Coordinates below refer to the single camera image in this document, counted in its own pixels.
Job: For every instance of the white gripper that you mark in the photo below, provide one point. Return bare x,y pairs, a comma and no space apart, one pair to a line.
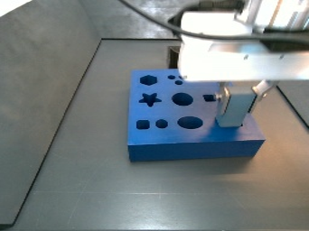
211,60

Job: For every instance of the light blue rectangular block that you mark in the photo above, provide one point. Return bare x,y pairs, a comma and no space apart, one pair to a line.
239,104

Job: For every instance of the blue shape sorter block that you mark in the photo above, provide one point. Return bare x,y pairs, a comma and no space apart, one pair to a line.
171,121

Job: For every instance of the dark grey curved block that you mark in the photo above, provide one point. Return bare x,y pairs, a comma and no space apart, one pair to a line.
172,56

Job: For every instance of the grey left side panel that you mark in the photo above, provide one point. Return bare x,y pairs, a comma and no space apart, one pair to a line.
47,44

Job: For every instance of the silver camera mount bracket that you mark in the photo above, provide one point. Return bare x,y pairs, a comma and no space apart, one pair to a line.
283,15

